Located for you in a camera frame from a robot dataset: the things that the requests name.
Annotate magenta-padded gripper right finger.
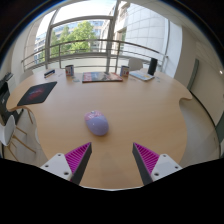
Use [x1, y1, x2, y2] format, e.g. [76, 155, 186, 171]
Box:
[132, 142, 183, 186]

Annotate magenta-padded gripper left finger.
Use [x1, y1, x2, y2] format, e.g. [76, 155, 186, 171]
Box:
[39, 142, 93, 186]

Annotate lilac and pink computer mouse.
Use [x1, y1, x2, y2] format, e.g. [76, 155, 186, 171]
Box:
[83, 110, 110, 137]

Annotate black mouse pad red print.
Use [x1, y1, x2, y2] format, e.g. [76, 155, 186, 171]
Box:
[16, 81, 58, 107]

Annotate white chair wooden legs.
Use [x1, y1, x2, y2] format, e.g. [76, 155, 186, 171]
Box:
[0, 114, 38, 162]

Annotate pale booklet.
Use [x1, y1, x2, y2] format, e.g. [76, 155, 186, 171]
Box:
[129, 70, 156, 82]

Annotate red cover magazine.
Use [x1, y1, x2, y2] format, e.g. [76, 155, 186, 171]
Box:
[81, 71, 124, 84]

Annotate strawberry print mug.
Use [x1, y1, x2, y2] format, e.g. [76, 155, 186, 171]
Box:
[64, 64, 75, 77]

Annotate black whiteboard eraser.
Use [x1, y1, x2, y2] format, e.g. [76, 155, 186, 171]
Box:
[43, 69, 56, 79]

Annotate black cylindrical speaker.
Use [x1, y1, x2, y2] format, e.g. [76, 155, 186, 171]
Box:
[147, 57, 158, 76]

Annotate metal balcony railing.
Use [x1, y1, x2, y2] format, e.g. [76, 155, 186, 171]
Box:
[20, 39, 168, 73]

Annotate green tree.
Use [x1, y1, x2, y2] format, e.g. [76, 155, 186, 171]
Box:
[49, 21, 98, 56]

